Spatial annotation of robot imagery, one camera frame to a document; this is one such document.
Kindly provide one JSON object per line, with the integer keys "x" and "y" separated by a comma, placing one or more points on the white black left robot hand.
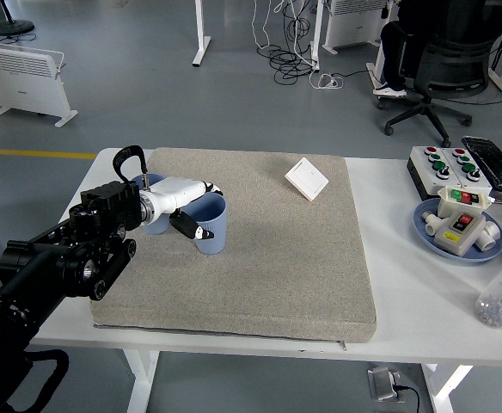
{"x": 173, "y": 193}

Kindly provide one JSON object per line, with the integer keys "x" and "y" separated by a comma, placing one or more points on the blue ribbed cup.
{"x": 156, "y": 227}
{"x": 216, "y": 219}

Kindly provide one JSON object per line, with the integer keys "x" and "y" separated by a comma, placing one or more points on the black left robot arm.
{"x": 83, "y": 254}

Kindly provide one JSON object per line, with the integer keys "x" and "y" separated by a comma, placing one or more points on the white push-button control box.
{"x": 425, "y": 170}
{"x": 467, "y": 167}

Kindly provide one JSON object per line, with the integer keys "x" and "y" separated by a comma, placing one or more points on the grey-brown cushion mat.
{"x": 255, "y": 258}

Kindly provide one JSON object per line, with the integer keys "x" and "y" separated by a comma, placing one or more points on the white desk leg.
{"x": 200, "y": 43}
{"x": 316, "y": 38}

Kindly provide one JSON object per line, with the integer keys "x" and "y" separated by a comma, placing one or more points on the white table leg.
{"x": 141, "y": 378}
{"x": 444, "y": 391}

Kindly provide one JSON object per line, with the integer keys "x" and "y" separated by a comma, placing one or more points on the white panel heater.
{"x": 19, "y": 81}
{"x": 350, "y": 30}

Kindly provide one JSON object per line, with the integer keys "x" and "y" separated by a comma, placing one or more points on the black fan stand base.
{"x": 12, "y": 28}

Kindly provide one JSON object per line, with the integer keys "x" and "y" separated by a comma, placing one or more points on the white desk foot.
{"x": 372, "y": 71}

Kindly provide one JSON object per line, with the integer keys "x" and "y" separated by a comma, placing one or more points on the blue plate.
{"x": 418, "y": 226}

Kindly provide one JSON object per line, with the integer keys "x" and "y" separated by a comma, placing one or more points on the white pipe fitting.
{"x": 489, "y": 238}
{"x": 431, "y": 223}

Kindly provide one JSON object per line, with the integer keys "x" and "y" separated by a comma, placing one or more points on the person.
{"x": 393, "y": 51}

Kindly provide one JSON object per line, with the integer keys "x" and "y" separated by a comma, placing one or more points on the grey metal pedal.
{"x": 382, "y": 383}

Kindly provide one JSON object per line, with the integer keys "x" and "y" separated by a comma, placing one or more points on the black office chair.
{"x": 453, "y": 60}

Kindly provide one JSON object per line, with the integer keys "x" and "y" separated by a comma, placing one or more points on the white wall switch plate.
{"x": 307, "y": 178}

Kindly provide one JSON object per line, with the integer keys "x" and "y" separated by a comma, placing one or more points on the white green-red switch box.
{"x": 448, "y": 206}

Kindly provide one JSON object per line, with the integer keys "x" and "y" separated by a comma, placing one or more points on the beige red rocker switch box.
{"x": 453, "y": 245}

